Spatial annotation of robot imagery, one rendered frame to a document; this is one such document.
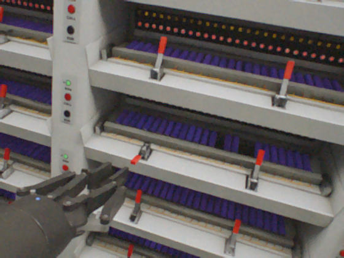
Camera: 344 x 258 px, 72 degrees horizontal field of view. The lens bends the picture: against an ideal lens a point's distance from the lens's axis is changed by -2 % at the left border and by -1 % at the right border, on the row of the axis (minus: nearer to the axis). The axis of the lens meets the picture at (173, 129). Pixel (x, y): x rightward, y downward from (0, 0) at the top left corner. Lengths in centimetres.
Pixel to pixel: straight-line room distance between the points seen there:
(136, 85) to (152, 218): 37
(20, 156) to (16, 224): 68
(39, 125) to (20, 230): 53
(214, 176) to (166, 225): 21
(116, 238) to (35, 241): 64
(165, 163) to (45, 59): 38
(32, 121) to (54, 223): 53
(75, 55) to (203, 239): 56
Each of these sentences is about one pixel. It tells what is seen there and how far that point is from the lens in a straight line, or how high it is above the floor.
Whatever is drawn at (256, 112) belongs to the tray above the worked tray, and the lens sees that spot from 52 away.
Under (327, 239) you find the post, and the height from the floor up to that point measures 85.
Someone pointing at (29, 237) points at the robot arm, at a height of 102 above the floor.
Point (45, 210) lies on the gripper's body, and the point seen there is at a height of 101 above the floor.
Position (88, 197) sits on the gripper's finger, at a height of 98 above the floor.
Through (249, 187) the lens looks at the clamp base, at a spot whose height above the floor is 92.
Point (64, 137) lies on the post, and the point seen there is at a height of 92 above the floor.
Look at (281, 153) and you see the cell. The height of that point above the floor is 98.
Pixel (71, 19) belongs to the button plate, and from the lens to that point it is 62.
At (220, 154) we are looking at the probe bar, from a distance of 61.
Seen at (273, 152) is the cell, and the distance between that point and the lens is 68.
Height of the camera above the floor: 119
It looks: 19 degrees down
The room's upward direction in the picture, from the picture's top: 11 degrees clockwise
